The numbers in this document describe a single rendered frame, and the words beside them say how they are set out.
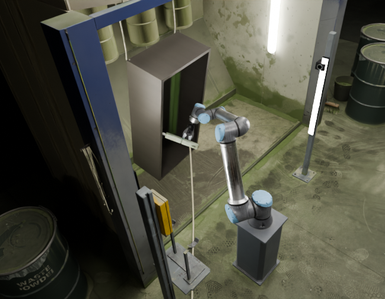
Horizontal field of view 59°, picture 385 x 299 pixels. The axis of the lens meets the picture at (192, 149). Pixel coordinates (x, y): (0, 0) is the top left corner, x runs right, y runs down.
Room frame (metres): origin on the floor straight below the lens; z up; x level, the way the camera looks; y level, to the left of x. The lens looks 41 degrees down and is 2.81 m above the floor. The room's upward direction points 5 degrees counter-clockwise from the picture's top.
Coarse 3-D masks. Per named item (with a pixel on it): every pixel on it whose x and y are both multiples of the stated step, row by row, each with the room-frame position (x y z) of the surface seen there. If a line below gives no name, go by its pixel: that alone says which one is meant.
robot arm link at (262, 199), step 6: (258, 192) 1.66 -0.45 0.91; (264, 192) 1.66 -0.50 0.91; (252, 198) 1.61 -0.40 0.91; (258, 198) 1.60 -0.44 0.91; (264, 198) 1.60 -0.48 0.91; (270, 198) 1.60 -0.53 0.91; (252, 204) 1.57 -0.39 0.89; (258, 204) 1.55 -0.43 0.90; (264, 204) 1.55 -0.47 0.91; (270, 204) 1.56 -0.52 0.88; (258, 210) 1.54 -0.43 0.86; (264, 210) 1.54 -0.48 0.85; (270, 210) 1.56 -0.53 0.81; (258, 216) 1.54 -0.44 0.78; (264, 216) 1.54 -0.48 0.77
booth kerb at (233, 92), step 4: (228, 92) 4.27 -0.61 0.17; (232, 92) 4.31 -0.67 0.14; (224, 96) 4.19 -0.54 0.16; (228, 96) 4.25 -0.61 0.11; (232, 96) 4.31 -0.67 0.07; (216, 100) 4.08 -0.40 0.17; (220, 100) 4.13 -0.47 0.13; (224, 100) 4.19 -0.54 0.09; (212, 104) 4.01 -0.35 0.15; (216, 104) 4.06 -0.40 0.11; (220, 104) 4.12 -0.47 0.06; (208, 108) 3.95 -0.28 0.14; (212, 108) 4.01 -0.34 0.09; (132, 156) 3.05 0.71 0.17; (132, 160) 3.04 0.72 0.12; (132, 164) 3.02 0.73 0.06
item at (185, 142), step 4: (168, 132) 2.40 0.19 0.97; (168, 136) 2.35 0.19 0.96; (172, 136) 2.35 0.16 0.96; (176, 136) 2.35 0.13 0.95; (188, 136) 2.44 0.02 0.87; (172, 140) 2.34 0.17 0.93; (176, 140) 2.33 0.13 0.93; (180, 140) 2.33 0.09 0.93; (184, 140) 2.33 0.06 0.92; (188, 140) 2.34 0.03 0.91; (184, 144) 2.31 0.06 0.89; (188, 144) 2.31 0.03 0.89; (192, 144) 2.30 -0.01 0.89; (196, 144) 2.31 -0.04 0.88; (196, 148) 2.29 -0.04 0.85
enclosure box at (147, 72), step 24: (168, 48) 2.56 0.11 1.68; (192, 48) 2.57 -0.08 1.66; (144, 72) 2.26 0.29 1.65; (168, 72) 2.24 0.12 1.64; (192, 72) 2.74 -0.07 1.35; (144, 96) 2.29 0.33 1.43; (168, 96) 2.85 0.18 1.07; (192, 96) 2.76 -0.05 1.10; (144, 120) 2.33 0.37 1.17; (168, 120) 2.91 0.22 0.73; (144, 144) 2.38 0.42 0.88; (168, 144) 2.79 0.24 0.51; (144, 168) 2.44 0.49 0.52; (168, 168) 2.47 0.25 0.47
